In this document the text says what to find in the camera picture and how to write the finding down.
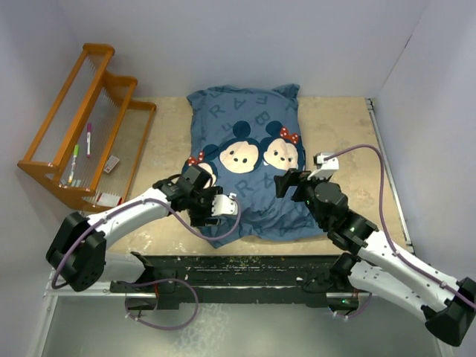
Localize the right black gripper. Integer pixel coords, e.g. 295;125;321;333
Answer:
274;168;330;229

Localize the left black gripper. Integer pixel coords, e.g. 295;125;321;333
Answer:
187;186;222;226

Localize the blue cartoon print pillowcase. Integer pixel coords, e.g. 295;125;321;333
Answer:
183;84;323;248

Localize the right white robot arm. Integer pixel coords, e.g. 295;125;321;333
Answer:
274;169;475;347

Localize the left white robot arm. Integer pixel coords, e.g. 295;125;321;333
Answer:
45;166;239;292

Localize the red white box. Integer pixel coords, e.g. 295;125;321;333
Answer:
95;193;123;208

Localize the small red white card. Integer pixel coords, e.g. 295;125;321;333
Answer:
103;155;120;173

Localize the orange wooden rack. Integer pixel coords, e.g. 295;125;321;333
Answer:
17;43;157;213

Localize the green marker pen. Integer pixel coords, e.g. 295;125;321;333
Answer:
68;144;80;185

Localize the pink marker pen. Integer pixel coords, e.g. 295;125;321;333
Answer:
86;122;92;158

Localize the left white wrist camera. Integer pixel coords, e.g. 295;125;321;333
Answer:
211;193;239;216

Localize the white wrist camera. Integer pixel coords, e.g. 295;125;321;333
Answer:
211;193;239;216
308;152;339;180

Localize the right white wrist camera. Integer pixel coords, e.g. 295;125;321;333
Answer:
308;152;339;180

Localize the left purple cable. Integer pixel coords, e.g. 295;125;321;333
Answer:
51;196;242;290

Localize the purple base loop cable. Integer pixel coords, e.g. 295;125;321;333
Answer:
124;277;200;331

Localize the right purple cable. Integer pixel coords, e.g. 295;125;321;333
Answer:
323;144;476;312

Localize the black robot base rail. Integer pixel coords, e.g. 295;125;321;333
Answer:
110;255;368;312

